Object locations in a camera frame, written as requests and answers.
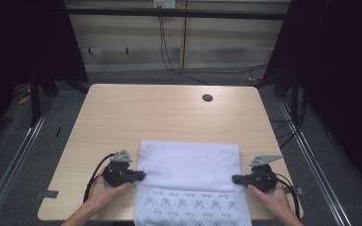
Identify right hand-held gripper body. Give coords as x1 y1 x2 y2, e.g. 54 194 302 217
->
247 154 285 194

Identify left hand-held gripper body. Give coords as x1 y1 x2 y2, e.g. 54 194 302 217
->
101 149 137 188

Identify white printed towel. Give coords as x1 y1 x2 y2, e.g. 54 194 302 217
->
133 139 254 226

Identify person's left hand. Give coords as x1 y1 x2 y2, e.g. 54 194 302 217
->
89 174 135 211

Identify person's right hand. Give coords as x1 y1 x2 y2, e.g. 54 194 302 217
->
246 182 292 221

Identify black metal stand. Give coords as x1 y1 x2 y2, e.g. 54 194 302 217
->
27 70 91 128
253 67 301 128

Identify yellow object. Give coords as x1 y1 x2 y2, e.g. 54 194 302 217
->
17 93 32 105

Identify black curtain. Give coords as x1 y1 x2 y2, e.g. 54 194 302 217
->
0 0 90 154
262 0 362 197

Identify black horizontal bar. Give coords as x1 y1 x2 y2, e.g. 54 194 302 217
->
65 7 291 22

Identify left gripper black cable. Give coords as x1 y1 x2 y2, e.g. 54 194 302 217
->
82 152 118 203

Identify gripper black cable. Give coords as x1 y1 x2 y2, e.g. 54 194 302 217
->
275 172 302 220
82 152 118 203

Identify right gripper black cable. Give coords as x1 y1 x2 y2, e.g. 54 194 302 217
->
275 172 302 220

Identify aluminium floor rail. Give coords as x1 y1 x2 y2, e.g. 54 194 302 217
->
276 97 354 226
0 95 58 226

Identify black floor cables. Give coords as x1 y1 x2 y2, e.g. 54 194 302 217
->
269 90 307 151

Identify black wall cable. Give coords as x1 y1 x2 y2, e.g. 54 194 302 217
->
158 7 269 87

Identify white wall socket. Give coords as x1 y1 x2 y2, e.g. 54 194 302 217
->
153 0 177 9

